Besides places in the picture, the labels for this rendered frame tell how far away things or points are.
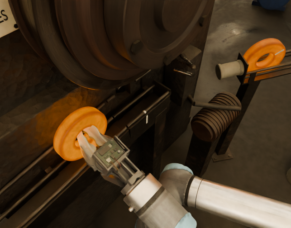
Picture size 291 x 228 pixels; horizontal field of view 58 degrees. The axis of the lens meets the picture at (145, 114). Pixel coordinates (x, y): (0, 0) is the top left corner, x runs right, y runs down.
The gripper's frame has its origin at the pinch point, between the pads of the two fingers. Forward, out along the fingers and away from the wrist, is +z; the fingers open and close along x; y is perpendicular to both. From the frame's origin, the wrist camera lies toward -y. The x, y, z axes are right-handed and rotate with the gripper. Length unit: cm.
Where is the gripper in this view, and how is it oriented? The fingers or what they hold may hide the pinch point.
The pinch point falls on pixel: (80, 130)
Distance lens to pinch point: 71.2
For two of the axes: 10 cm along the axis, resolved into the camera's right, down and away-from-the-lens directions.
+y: 1.9, -4.3, -8.8
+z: -7.0, -6.8, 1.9
